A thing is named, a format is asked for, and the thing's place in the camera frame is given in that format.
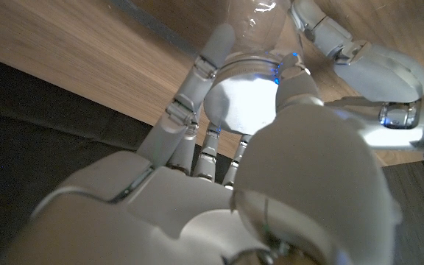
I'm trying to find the clear plastic jar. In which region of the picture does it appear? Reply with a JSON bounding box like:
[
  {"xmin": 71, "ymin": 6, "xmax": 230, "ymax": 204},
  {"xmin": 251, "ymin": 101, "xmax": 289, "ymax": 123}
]
[{"xmin": 230, "ymin": 0, "xmax": 305, "ymax": 63}]

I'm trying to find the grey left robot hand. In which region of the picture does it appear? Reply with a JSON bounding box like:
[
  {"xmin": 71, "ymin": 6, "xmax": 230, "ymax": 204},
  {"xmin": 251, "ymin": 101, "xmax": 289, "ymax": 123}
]
[{"xmin": 289, "ymin": 0, "xmax": 424, "ymax": 152}]

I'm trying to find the silver jar lid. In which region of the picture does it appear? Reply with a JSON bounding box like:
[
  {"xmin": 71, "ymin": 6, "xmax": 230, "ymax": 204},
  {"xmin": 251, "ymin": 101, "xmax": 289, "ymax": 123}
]
[{"xmin": 203, "ymin": 51, "xmax": 290, "ymax": 135}]

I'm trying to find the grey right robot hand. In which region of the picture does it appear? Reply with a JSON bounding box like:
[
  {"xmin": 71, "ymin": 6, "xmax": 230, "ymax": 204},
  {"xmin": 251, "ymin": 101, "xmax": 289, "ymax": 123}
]
[{"xmin": 0, "ymin": 21, "xmax": 403, "ymax": 265}]

